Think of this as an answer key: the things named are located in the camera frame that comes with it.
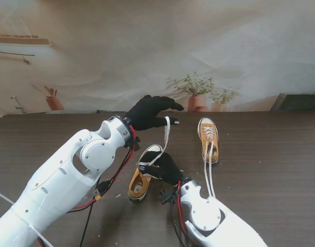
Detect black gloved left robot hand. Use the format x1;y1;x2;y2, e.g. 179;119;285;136
126;94;185;132

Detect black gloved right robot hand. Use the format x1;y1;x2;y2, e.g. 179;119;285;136
138;151;184;186

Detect white shoelace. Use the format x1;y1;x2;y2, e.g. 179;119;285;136
135;116;171;181
200;126;217;199

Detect white zip tie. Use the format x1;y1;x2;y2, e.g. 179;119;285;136
28;223;55;247
0;192;15;206

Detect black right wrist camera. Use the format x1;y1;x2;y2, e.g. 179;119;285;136
159;189;178;205

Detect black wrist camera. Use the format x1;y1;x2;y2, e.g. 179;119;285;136
159;189;178;205
122;136;142;153

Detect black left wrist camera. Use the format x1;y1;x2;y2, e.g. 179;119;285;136
122;136;142;153

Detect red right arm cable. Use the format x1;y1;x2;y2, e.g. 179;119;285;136
177;180;197;247

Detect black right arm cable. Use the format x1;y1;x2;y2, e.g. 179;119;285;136
170;200;186;247

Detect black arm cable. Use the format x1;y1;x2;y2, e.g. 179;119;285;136
79;144;140;247
170;200;186;247

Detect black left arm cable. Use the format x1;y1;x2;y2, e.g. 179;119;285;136
79;144;140;247

